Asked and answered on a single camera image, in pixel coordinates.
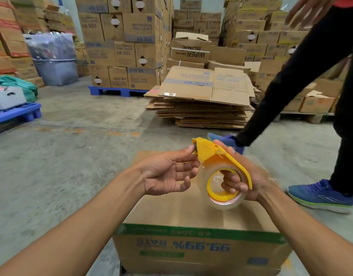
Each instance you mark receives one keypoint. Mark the pile of flattened cardboard boxes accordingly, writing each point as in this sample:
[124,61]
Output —
[199,94]

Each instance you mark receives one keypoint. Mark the wooden pallet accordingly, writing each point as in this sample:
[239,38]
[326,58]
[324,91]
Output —
[308,116]

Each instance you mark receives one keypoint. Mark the person's right thumb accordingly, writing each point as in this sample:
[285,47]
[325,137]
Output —
[224,147]

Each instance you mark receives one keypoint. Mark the person's left middle finger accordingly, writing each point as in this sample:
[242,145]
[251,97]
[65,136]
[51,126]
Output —
[188,175]

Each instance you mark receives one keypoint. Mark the stack of red-striped cartons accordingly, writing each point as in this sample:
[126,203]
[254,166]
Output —
[15,34]

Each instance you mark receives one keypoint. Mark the person's right forearm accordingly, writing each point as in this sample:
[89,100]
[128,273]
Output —
[308,235]

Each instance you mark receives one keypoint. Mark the open brown cardboard box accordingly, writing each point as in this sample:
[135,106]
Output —
[317,102]

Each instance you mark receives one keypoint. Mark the person's left forearm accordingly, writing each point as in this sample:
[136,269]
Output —
[79,227]

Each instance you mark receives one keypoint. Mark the tall stack of brown cartons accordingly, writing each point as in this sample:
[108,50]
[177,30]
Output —
[122,40]

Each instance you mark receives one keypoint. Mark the person's left thumb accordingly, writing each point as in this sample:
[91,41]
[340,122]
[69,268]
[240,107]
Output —
[182,152]

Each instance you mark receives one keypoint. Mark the clear packing tape roll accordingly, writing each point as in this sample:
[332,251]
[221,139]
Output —
[203,181]

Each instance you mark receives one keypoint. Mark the grey bin with plastic bag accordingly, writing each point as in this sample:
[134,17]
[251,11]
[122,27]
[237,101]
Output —
[54,63]

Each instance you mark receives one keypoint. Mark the stack of small brown cartons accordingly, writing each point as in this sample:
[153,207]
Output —
[198,21]

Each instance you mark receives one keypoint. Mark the yellow plastic tape dispenser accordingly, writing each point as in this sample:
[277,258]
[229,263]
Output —
[206,149]

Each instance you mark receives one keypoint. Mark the blue plastic pallet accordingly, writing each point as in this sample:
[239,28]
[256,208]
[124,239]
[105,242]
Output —
[116,91]
[12,114]

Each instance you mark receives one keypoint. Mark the person's left hand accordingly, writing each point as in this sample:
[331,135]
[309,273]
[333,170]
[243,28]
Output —
[159,175]

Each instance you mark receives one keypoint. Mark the long brown cardboard box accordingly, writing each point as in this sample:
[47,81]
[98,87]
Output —
[190,51]

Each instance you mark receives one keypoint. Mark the blue sports shoe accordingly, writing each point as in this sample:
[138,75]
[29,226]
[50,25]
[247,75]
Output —
[320,195]
[231,140]

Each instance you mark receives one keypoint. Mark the wall of yellow-striped cartons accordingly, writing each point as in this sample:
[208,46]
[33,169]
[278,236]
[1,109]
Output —
[259,34]

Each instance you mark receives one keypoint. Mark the person's right hand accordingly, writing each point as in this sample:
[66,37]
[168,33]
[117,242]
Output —
[258,183]

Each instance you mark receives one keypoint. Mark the green cloth bundle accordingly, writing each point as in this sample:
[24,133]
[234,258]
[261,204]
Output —
[24,84]

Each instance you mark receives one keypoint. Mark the cardboard box with green stripe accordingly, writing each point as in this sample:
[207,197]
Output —
[199,227]

